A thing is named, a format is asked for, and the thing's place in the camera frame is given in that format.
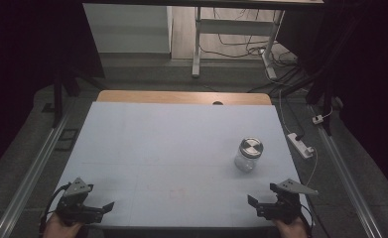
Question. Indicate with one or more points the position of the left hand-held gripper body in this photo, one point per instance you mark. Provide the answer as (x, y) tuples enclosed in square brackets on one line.
[(74, 201)]

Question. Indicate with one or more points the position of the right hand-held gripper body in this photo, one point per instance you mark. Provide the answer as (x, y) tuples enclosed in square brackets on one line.
[(287, 205)]

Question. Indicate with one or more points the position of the clear glass jar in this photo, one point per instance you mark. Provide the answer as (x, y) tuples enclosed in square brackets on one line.
[(244, 163)]

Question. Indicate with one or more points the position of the round metal jar lid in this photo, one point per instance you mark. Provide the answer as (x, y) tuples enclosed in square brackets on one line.
[(251, 147)]

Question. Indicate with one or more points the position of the person's right hand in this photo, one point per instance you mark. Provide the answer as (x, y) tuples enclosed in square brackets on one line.
[(292, 230)]

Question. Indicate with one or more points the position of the person's left hand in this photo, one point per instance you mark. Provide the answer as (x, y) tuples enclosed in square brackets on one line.
[(61, 229)]

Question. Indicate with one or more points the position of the white power strip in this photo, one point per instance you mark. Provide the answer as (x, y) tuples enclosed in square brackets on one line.
[(300, 145)]

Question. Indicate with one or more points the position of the white foam board mat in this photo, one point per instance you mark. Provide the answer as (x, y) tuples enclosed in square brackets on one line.
[(165, 148)]

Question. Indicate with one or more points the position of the small white adapter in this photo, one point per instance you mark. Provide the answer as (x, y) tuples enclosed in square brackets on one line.
[(318, 119)]

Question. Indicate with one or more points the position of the black metal stand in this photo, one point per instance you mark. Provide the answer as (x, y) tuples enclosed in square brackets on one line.
[(327, 99), (58, 99)]

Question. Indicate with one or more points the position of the black curtain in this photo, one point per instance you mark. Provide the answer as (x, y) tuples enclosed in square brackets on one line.
[(26, 66), (370, 82)]

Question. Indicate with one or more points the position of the aluminium rail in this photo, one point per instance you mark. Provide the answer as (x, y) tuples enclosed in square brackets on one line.
[(347, 178), (29, 178)]

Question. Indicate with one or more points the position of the white desk frame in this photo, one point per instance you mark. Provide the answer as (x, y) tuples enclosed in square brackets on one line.
[(234, 27)]

